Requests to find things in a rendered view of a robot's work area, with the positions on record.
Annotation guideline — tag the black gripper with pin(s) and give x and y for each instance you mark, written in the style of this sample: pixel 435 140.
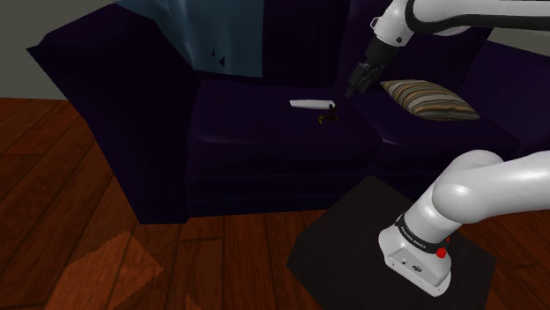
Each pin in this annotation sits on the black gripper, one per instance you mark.
pixel 376 53

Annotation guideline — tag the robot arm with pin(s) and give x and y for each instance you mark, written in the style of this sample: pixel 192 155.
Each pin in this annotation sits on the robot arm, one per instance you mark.
pixel 472 189

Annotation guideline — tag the small black and yellow figure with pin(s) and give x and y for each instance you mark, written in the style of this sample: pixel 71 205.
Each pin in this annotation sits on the small black and yellow figure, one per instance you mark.
pixel 328 116

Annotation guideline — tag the white remote control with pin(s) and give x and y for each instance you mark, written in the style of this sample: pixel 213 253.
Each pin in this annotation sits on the white remote control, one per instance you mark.
pixel 311 104

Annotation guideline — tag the striped cushion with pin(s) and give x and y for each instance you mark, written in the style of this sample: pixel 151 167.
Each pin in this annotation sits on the striped cushion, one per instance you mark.
pixel 427 99

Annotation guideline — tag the dark purple sofa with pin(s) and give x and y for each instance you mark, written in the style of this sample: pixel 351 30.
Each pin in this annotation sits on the dark purple sofa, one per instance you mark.
pixel 257 141

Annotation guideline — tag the blue blanket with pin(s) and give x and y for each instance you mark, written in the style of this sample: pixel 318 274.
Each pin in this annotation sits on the blue blanket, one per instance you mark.
pixel 206 34

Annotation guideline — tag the black robot stand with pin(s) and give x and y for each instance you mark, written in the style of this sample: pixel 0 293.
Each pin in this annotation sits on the black robot stand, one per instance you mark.
pixel 343 253

